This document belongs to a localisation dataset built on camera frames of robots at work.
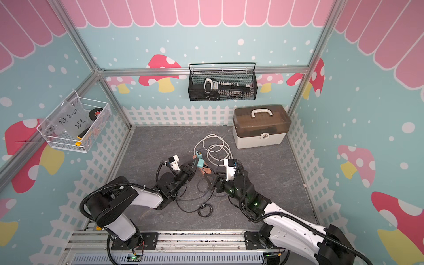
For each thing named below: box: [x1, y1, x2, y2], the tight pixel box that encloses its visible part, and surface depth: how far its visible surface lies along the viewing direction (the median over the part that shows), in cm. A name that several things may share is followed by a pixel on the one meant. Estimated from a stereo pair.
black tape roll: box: [88, 107, 104, 122], surface depth 81 cm
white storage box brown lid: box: [232, 104, 292, 150], surface depth 99 cm
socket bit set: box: [203, 77, 254, 99], surface depth 91 cm
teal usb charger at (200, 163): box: [197, 158, 205, 168], surface depth 83 cm
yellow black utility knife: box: [75, 124, 92, 147], surface depth 65 cm
